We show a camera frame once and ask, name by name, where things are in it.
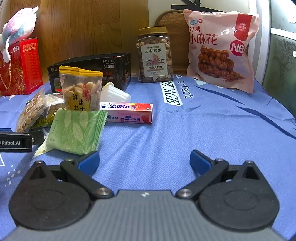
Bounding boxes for large pink snack bag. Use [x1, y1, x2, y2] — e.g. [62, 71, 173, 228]
[183, 9, 260, 93]

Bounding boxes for red gift box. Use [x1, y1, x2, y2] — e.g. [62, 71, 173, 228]
[0, 37, 44, 96]

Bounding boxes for wicker chair back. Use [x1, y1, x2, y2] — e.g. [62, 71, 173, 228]
[154, 10, 192, 75]

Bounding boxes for yellow-topped peanut packet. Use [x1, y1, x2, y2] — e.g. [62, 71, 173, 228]
[59, 66, 103, 112]

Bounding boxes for wooden wall board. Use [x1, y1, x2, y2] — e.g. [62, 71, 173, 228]
[30, 0, 149, 84]

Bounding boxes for cream yellow snack packet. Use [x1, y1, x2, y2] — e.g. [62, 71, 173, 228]
[31, 133, 52, 160]

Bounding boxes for green leaf print packet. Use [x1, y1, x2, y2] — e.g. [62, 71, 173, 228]
[45, 109, 108, 155]

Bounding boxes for black cardboard box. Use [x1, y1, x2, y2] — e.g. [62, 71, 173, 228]
[47, 53, 131, 93]

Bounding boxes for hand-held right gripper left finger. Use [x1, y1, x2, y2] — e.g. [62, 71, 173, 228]
[28, 150, 114, 202]

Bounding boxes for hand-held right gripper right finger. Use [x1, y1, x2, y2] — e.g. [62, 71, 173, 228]
[176, 149, 263, 201]

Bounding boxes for clear pumpkin seed packet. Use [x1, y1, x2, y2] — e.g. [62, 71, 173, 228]
[16, 87, 47, 132]

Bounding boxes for clear brown snack packet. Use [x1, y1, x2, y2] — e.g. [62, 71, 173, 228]
[45, 94, 66, 114]

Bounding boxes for pink blue plush toy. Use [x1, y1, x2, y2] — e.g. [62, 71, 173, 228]
[0, 6, 39, 63]

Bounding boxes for frosted glass door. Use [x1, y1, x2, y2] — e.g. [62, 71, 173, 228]
[254, 0, 296, 98]

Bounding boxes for white jelly cup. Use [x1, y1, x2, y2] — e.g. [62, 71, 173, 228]
[101, 82, 131, 103]

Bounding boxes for black tape cross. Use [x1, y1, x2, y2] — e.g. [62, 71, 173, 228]
[171, 0, 192, 12]

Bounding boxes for clear nut jar gold lid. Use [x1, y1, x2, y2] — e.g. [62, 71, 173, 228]
[135, 27, 174, 83]

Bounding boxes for pink candy box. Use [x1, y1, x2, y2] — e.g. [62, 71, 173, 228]
[100, 103, 153, 124]

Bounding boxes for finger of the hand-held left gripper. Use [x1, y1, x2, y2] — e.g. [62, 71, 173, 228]
[31, 132, 45, 145]

